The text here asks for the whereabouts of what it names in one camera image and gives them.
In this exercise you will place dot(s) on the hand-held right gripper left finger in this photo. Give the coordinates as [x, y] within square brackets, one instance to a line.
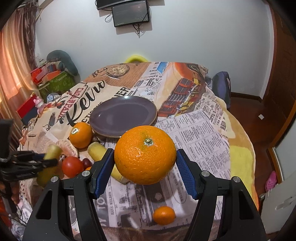
[103, 173]

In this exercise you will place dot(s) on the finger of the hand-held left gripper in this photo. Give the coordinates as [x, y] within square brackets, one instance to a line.
[34, 156]
[34, 165]

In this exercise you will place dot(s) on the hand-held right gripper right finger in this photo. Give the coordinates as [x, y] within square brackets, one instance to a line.
[185, 173]

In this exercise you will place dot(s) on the yellow-green banana piece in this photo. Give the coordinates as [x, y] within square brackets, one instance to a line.
[54, 150]
[97, 151]

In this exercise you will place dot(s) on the red tomato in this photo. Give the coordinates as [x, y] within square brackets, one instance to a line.
[72, 166]

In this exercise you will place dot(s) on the peeled pomelo segment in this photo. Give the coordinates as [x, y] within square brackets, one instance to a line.
[68, 148]

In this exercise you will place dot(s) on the large orange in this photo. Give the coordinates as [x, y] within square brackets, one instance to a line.
[143, 160]

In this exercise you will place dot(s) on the orange with sticker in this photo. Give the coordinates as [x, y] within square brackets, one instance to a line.
[81, 136]

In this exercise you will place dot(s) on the small mandarin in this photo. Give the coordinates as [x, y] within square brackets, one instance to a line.
[164, 215]

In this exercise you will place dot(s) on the purple plate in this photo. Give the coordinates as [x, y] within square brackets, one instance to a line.
[122, 115]

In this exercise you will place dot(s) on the printed newspaper tablecloth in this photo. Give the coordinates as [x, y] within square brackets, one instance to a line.
[203, 143]

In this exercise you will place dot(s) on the red box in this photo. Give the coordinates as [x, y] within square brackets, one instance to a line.
[26, 109]

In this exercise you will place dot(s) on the pink toy figure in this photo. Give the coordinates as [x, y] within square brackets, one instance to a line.
[39, 104]

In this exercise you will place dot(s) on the orange box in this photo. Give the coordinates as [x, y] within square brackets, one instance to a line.
[38, 75]

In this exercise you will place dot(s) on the green box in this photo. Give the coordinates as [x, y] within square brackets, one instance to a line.
[62, 81]

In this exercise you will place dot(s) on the pink shoe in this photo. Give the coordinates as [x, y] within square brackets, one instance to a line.
[271, 182]

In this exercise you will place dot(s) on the blue backpack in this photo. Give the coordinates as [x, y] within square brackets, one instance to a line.
[222, 85]

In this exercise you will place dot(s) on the grey plush cushion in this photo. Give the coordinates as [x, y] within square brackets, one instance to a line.
[67, 60]

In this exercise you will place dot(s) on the white board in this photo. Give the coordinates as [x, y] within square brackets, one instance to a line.
[279, 206]

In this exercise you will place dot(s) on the white door panel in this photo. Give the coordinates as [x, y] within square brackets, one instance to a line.
[286, 157]

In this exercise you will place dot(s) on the yellow chair back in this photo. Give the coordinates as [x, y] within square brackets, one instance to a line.
[134, 56]

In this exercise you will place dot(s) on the wooden door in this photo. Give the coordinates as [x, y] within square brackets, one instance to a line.
[282, 81]

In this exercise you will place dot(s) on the wall-mounted monitor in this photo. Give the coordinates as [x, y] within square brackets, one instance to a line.
[104, 3]
[130, 14]

